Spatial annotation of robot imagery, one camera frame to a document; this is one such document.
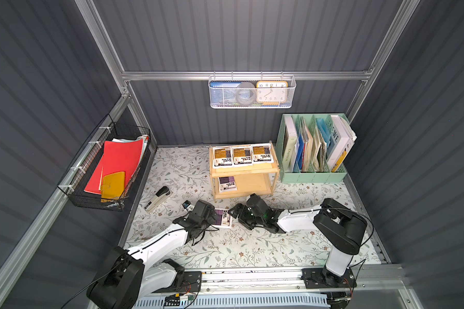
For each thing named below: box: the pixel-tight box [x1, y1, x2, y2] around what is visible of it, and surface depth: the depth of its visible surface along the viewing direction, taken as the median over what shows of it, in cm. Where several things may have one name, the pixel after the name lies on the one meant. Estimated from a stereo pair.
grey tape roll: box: [235, 81, 257, 105], surface depth 89 cm
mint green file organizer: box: [275, 112, 350, 184], surface depth 98 cm
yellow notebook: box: [100, 171, 126, 203], surface depth 69 cm
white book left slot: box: [283, 114, 299, 173], surface depth 95 cm
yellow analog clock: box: [256, 80, 289, 106], surface depth 90 cm
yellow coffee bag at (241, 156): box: [231, 144, 254, 168], surface depth 87 cm
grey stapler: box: [143, 186, 174, 214], surface depth 96 cm
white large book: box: [327, 114, 358, 172], surface depth 95 cm
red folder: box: [83, 139, 144, 195], surface depth 74 cm
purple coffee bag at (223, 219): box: [212, 207, 232, 228], surface depth 91 cm
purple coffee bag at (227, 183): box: [217, 175, 238, 193], surface depth 101 cm
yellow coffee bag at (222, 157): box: [212, 146, 234, 169], surface depth 87 cm
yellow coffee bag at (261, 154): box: [251, 142, 274, 165], surface depth 88 cm
